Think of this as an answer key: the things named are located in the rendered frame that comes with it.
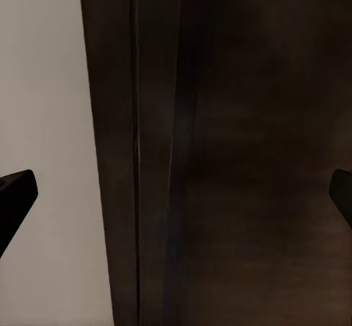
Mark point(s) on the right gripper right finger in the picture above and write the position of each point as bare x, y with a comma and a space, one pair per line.
340, 192

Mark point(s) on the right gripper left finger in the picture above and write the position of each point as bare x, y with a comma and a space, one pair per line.
18, 193

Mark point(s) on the cabinet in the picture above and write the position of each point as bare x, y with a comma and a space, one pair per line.
218, 126

